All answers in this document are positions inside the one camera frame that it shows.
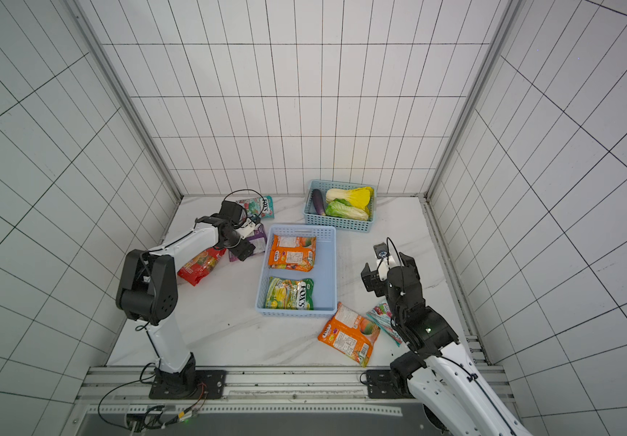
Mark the aluminium mounting rail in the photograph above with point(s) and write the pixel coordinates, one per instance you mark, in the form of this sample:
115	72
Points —
125	389

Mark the teal red Fox's candy bag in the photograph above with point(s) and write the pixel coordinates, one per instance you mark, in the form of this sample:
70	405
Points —
381	316

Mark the orange candy bag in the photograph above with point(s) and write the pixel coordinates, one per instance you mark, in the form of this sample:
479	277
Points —
296	253

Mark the orange snack bag front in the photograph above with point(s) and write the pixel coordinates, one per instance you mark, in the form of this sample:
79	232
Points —
351	334

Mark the green Fox's candy bag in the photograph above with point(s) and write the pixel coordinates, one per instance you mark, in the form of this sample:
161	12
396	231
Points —
289	294

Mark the purple candy bag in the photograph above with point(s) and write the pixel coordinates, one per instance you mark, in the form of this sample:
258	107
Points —
258	238

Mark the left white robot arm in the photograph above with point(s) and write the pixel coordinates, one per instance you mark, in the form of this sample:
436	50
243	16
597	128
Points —
148	294

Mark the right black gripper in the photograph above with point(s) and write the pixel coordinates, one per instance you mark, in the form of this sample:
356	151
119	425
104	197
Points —
390	274

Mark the large light blue basket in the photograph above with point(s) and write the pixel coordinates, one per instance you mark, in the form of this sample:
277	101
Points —
325	295

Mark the purple toy eggplant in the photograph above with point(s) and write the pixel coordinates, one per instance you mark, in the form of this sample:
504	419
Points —
318	202

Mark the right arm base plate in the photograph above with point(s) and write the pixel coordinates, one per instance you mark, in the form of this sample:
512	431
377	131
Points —
381	385

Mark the green toy cabbage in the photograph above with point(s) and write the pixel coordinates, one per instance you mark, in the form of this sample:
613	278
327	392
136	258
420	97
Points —
340	208

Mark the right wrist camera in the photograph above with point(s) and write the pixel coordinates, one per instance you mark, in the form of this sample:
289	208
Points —
385	260

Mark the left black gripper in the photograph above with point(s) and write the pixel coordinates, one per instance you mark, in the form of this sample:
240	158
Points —
243	250

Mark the yellow toy cabbage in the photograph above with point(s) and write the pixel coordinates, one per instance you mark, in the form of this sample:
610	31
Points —
359	197

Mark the small teal basket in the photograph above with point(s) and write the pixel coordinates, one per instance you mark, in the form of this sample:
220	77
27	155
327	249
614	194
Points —
311	218

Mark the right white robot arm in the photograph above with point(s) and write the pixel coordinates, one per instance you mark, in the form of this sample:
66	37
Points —
437	370

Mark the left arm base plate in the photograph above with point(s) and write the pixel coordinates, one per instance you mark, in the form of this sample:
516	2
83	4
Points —
189	385

